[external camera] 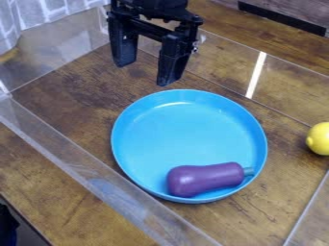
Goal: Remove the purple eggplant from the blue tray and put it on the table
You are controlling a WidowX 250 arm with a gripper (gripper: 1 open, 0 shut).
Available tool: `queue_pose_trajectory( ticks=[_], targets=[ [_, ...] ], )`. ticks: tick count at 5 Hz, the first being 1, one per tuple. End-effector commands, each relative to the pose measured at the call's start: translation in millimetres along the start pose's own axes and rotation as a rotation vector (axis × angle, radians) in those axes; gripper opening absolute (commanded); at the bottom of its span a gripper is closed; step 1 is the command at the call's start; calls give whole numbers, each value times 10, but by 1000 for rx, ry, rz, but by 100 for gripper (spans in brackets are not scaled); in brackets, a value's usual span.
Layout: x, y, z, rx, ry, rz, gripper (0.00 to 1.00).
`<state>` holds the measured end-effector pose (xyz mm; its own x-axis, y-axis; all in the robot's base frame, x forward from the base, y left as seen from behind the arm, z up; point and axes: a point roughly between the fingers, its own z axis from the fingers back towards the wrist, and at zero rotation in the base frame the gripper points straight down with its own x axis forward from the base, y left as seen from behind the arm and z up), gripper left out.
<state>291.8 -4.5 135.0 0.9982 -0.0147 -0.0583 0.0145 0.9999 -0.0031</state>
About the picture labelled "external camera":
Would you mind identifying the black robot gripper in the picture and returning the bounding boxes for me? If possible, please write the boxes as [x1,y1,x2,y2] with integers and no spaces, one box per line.
[108,0,204,86]

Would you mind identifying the purple toy eggplant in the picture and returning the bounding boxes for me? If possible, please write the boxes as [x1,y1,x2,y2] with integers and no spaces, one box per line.
[166,162,255,197]

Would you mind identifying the blue round tray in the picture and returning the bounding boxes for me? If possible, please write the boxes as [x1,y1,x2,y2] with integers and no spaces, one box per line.
[112,89,268,204]

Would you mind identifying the white patterned curtain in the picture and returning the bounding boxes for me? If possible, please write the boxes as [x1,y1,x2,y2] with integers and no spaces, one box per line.
[0,0,113,56]

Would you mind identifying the yellow lemon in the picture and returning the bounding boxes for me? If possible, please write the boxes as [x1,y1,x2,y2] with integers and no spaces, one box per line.
[307,122,329,156]

